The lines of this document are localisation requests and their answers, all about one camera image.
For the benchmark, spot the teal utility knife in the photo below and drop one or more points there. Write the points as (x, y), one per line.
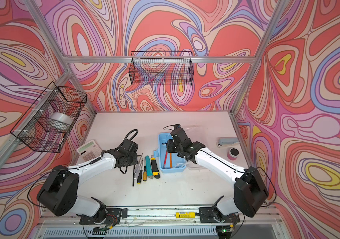
(148, 167)

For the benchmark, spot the black wire basket left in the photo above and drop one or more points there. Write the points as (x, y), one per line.
(48, 125)

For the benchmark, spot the small silver screwdriver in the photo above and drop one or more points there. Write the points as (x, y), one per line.
(137, 166)

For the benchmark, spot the blue plastic tool box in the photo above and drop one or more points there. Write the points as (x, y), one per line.
(178, 164)

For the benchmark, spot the pink tape roll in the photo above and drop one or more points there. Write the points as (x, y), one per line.
(233, 154)

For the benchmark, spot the yellow black utility knife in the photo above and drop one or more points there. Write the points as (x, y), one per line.
(154, 167)

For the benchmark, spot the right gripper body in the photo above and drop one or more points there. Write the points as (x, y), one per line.
(173, 147)

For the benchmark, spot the white pink calculator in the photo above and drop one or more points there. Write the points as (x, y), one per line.
(89, 151)

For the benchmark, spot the black yellow screwdriver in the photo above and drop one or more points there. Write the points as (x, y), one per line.
(140, 172)

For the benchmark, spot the black wire basket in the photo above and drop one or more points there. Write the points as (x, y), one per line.
(48, 125)
(154, 67)

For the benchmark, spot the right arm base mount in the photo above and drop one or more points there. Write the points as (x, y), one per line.
(212, 215)

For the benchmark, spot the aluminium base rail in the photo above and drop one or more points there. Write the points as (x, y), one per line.
(162, 216)

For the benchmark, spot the grey stapler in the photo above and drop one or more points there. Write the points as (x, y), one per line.
(227, 141)

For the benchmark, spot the red handled hex key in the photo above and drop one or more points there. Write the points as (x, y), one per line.
(165, 160)

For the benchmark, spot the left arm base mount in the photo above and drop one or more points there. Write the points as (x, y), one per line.
(108, 216)

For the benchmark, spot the black wire basket back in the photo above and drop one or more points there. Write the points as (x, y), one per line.
(154, 67)

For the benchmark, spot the yellow handled screwdriver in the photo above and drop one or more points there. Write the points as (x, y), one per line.
(145, 173)

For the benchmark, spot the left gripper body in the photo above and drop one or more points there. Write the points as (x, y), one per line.
(131, 160)

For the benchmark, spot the silver duct tape roll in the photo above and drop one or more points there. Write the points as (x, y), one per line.
(60, 121)

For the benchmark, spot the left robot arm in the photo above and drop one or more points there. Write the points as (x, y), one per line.
(59, 193)

